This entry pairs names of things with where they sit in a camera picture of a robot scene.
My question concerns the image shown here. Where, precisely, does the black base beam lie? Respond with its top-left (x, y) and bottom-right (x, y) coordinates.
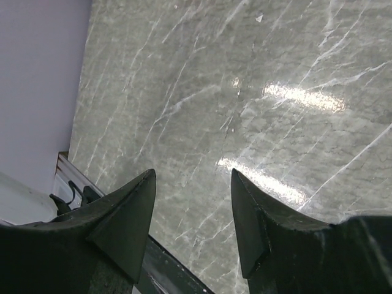
top-left (132, 236), bottom-right (213, 294)

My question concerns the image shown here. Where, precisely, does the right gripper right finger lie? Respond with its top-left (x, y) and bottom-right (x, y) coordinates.
top-left (231, 168), bottom-right (331, 279)

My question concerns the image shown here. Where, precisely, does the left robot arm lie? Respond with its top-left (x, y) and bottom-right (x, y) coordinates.
top-left (0, 173), bottom-right (58, 226)

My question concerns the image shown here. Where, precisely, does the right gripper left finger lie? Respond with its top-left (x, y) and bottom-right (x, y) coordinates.
top-left (45, 168), bottom-right (157, 282)

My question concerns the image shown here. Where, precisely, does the aluminium frame rail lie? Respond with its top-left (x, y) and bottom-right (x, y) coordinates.
top-left (52, 152), bottom-right (105, 210)

